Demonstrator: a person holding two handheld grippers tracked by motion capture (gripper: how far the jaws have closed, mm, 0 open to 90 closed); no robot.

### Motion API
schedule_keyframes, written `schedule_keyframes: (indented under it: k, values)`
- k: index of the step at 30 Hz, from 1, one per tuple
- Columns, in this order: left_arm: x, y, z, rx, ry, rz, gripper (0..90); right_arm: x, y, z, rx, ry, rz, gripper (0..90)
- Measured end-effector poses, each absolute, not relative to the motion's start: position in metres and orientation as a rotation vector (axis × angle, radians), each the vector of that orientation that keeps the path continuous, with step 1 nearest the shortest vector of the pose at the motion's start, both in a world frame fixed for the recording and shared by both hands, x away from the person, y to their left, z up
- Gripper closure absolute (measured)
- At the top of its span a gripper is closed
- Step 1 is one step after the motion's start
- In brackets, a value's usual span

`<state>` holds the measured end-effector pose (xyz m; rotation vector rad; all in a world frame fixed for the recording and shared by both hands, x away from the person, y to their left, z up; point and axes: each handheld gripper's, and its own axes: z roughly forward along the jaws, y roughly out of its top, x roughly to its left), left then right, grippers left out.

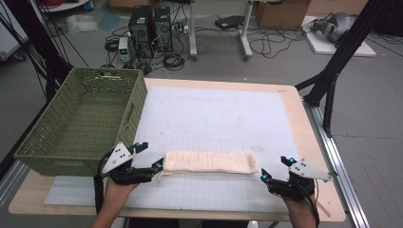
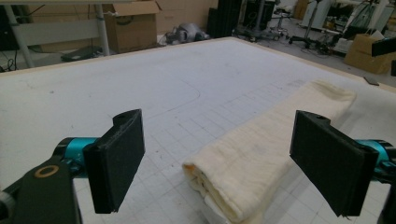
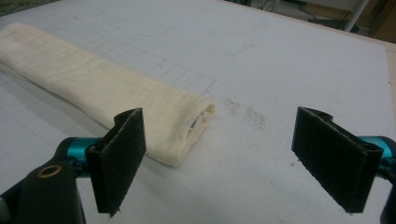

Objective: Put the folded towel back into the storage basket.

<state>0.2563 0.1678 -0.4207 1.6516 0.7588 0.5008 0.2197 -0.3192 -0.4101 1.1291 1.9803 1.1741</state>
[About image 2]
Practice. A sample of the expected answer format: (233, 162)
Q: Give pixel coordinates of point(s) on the white metal frame table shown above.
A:
(59, 31)

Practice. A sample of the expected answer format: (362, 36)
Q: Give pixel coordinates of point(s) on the cream towel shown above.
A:
(258, 155)

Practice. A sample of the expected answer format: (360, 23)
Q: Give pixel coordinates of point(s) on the closed brown cardboard box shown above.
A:
(365, 54)

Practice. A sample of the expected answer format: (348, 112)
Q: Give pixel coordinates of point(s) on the black cabinet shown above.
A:
(224, 17)

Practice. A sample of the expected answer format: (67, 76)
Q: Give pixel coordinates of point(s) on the small dark flat object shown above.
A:
(371, 81)

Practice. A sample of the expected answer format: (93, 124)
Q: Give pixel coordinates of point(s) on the black wheeled stand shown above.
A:
(260, 25)

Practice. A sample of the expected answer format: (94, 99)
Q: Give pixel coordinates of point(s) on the open brown cardboard box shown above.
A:
(132, 28)

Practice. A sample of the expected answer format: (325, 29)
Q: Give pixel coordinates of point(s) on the large brown cardboard panel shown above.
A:
(183, 14)

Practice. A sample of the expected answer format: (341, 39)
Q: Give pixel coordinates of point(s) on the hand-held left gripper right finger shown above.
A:
(330, 161)

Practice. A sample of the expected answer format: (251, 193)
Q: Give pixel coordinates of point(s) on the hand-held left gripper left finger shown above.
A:
(115, 161)

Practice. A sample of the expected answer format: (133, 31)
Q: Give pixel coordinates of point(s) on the grey machine on floor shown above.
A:
(188, 32)

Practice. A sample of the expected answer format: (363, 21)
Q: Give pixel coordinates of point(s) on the flat black case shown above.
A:
(81, 53)

